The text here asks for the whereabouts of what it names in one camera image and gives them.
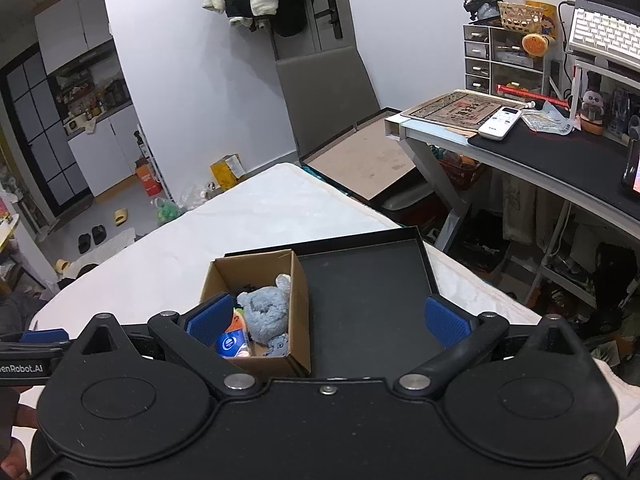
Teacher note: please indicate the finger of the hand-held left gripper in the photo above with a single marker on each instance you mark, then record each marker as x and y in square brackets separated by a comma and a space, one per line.
[45, 336]

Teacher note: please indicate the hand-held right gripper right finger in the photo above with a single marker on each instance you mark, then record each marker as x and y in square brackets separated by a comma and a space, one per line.
[445, 322]

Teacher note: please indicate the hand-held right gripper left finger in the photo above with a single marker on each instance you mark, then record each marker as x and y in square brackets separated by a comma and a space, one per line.
[210, 320]

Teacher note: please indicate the burger toy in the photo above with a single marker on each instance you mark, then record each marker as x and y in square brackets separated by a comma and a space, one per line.
[237, 320]

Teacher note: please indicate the blue card packet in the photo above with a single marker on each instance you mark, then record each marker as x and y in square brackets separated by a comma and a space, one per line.
[230, 344]

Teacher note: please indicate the round blue-grey plush toy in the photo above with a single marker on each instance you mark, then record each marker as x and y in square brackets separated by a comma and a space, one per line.
[265, 310]

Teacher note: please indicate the small blue-grey plush toy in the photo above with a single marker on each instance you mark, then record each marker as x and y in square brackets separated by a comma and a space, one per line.
[277, 346]

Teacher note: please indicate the black tray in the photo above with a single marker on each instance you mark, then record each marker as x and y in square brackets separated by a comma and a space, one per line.
[365, 300]

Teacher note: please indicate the person's left hand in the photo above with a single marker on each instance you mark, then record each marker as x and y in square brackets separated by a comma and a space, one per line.
[26, 416]

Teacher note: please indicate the yellow slipper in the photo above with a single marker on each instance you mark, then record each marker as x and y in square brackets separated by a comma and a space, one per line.
[121, 218]
[62, 265]

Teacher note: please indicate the black slipper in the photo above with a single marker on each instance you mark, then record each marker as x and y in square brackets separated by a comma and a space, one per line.
[99, 233]
[84, 243]

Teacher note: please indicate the green plastic bag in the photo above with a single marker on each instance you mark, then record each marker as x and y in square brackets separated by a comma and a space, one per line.
[167, 212]

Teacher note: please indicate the clear plastic bag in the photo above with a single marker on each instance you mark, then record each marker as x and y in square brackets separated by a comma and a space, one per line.
[197, 197]

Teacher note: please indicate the white hanging cloth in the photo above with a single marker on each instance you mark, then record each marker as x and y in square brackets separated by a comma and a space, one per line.
[517, 210]

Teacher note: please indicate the white desk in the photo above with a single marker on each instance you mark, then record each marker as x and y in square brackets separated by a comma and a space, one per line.
[440, 175]

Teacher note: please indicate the yellow cardboard box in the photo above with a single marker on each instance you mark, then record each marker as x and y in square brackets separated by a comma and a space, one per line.
[225, 170]

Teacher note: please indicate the red basket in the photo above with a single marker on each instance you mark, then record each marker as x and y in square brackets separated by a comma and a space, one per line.
[460, 170]

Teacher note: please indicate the white narrow rack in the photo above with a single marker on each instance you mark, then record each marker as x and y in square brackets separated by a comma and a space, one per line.
[152, 160]

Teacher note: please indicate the brown framed board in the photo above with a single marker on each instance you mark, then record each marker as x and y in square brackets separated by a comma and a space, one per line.
[365, 160]

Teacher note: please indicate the white floor cabinet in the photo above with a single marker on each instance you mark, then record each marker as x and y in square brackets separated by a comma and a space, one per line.
[105, 155]

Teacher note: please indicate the black framed glass door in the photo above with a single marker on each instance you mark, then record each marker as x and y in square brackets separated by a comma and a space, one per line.
[40, 135]

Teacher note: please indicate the black desk mat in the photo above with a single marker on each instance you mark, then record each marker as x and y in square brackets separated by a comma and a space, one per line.
[560, 155]

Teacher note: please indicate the white remote control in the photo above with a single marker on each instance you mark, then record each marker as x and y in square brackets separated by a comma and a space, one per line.
[500, 122]

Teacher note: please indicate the printed beige board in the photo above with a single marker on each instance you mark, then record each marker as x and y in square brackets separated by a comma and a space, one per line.
[450, 107]

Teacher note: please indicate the clear plastic packet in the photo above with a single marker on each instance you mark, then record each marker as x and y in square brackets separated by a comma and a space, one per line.
[547, 120]

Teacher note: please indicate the long red box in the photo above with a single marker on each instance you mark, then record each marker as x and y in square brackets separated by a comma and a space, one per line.
[530, 94]

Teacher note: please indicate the cluttered kitchen shelf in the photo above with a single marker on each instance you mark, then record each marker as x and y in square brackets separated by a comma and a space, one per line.
[90, 95]

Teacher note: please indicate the panda figure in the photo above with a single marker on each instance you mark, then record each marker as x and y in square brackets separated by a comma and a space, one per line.
[593, 105]

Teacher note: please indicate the grey drawer organizer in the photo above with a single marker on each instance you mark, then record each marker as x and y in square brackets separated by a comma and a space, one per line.
[477, 55]

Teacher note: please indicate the orange plush toy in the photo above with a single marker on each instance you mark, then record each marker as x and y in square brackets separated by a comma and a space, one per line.
[535, 44]

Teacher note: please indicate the woven basket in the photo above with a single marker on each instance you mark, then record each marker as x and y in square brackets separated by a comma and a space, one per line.
[515, 17]

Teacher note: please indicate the black beaded bag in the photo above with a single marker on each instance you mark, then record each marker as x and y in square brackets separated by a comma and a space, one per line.
[482, 5]

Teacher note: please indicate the yellow paper bag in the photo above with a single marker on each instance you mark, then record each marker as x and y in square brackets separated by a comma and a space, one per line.
[546, 12]

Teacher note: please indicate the white keyboard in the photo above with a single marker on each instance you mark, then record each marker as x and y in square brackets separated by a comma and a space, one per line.
[605, 32]

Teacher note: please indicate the white wall cabinet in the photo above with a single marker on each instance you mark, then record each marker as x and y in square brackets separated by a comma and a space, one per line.
[70, 30]

